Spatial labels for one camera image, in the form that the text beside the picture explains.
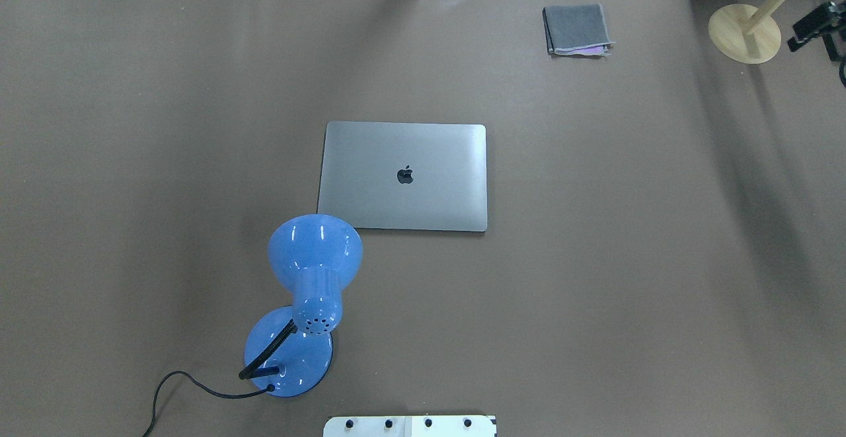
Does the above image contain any grey laptop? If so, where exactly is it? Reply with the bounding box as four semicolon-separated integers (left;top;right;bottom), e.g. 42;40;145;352
317;121;488;233

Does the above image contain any wooden mug tree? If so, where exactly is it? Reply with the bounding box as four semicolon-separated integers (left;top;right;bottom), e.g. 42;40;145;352
708;0;786;64

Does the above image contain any folded grey cloth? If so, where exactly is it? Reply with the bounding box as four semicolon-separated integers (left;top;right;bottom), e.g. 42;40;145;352
542;3;613;57

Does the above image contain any blue desk lamp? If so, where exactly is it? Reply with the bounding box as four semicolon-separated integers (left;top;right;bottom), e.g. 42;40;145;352
238;214;363;398

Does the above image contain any black lamp power cord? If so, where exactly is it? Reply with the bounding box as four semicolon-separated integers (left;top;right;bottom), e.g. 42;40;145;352
143;371;276;437

